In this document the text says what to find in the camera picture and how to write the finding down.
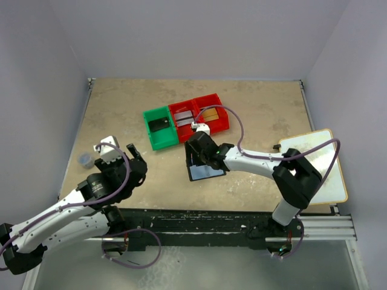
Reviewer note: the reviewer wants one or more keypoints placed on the silver cards stack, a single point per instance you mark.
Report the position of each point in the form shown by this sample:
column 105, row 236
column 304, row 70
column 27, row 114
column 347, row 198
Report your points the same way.
column 183, row 118

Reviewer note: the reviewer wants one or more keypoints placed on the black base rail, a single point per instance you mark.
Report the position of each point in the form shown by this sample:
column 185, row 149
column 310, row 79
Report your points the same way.
column 146, row 238

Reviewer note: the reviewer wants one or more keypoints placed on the middle red plastic bin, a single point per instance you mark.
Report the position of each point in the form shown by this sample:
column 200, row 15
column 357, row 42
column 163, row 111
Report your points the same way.
column 184, row 132

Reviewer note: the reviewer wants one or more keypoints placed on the black leather card holder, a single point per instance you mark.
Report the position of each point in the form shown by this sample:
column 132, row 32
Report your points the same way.
column 200, row 171

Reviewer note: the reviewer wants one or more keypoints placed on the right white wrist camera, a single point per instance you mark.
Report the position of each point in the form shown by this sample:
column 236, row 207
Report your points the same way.
column 200, row 127

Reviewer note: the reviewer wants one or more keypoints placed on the aluminium frame profile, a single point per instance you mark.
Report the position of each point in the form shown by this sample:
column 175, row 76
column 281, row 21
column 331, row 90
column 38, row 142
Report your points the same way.
column 326, row 226

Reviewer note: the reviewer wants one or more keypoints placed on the red plastic bin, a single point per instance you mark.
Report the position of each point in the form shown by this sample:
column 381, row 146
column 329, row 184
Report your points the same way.
column 184, row 132
column 213, row 101

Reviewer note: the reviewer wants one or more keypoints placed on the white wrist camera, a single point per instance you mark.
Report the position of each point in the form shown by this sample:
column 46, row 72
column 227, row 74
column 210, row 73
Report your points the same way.
column 200, row 127
column 108, row 153

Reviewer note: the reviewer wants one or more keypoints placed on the gold cards stack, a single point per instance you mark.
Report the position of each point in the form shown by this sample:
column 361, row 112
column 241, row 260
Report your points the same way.
column 210, row 115

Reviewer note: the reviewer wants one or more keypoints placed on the right red plastic bin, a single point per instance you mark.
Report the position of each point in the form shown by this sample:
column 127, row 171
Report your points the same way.
column 213, row 101

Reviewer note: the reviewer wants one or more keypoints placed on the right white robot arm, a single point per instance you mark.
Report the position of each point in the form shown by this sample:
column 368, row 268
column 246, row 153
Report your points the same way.
column 296, row 178

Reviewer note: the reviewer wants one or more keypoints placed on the black card holder in bin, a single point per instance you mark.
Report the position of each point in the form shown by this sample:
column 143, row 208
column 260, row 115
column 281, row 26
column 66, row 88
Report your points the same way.
column 158, row 124

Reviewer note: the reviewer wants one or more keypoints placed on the green plastic bin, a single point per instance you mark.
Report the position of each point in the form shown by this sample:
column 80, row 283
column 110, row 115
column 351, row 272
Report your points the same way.
column 163, row 138

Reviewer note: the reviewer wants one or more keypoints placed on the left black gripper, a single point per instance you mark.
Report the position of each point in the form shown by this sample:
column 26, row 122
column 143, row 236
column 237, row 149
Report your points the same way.
column 132, row 150

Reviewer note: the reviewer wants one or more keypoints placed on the white board wooden frame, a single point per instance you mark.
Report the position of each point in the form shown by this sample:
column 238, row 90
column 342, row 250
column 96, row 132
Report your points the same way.
column 333, row 189

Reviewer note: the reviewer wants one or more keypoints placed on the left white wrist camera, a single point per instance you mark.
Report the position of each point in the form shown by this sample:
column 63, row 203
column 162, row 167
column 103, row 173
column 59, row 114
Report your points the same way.
column 108, row 153

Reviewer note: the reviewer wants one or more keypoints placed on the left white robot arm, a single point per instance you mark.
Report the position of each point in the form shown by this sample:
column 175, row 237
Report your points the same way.
column 87, row 211

